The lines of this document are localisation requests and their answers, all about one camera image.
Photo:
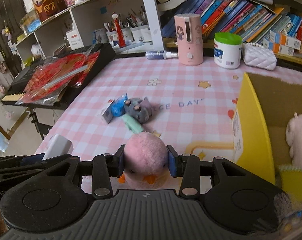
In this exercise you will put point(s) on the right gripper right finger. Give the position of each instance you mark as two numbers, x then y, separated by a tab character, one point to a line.
187	167

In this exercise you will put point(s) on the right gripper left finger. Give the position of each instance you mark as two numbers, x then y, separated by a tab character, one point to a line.
105	166

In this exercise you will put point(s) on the pink plush chick toy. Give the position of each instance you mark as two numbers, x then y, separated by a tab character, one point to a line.
145	162

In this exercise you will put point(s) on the mint green clip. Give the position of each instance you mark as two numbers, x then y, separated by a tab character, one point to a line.
132	124

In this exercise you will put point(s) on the grey staples box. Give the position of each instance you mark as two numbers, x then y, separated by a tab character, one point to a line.
106	112

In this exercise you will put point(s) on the pink plush pig toy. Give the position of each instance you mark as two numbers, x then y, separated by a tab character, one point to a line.
294	139

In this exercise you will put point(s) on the pink checkered tablecloth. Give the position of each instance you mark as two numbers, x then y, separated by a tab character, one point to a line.
192	106

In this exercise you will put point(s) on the grey toy car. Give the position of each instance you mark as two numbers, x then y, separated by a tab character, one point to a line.
138	108

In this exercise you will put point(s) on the yellow cardboard box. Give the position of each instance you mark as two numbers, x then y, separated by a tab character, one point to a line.
261	128

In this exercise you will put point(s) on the red foil decoration packs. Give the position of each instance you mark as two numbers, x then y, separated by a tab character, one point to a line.
52	77

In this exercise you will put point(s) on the black Yamaha keyboard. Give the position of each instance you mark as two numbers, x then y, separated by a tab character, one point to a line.
69	94

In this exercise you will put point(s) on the white jar green lid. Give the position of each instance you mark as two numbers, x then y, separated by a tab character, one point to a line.
227	50

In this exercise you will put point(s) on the red dressed doll figurine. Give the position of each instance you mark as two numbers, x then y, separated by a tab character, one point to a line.
121	39

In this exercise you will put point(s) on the white quilted pouch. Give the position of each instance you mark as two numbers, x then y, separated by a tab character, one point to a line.
258	56

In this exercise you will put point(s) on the white drinking straws box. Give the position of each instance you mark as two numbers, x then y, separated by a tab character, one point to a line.
74	38

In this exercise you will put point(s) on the white pen holder cups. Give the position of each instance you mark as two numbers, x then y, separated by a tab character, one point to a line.
136	34

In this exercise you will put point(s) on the pink cartoon humidifier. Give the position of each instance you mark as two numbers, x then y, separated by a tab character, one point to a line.
189	40

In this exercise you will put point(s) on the orange white medicine boxes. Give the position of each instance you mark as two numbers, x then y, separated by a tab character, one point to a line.
281	44

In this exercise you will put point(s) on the row of colourful books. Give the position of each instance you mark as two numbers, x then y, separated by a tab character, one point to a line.
250	19

